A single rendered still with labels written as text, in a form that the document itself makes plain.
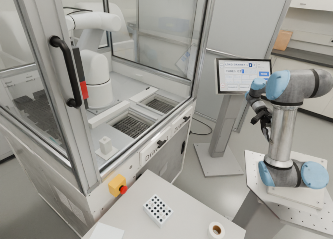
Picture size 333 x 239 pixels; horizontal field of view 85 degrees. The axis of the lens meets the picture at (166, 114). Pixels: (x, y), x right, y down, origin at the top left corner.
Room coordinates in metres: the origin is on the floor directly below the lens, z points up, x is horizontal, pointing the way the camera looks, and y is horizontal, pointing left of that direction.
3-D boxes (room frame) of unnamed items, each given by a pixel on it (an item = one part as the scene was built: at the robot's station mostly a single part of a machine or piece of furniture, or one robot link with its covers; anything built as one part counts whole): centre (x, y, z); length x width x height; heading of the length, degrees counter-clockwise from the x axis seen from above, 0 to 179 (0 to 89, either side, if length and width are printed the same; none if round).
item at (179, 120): (1.06, -0.12, 0.87); 0.29 x 0.02 x 0.11; 149
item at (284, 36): (3.58, -1.89, 1.04); 0.41 x 0.32 x 0.28; 56
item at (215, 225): (0.38, -0.26, 0.78); 0.07 x 0.07 x 0.04
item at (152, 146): (0.79, 0.04, 0.87); 0.29 x 0.02 x 0.11; 149
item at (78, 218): (1.08, 0.43, 0.40); 1.03 x 0.95 x 0.80; 149
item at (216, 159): (1.53, -0.65, 0.51); 0.50 x 0.45 x 1.02; 10
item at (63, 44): (0.41, 0.25, 1.45); 0.05 x 0.03 x 0.19; 59
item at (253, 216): (0.67, -0.71, 0.38); 0.30 x 0.30 x 0.76; 76
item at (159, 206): (0.45, 0.00, 0.78); 0.12 x 0.08 x 0.04; 49
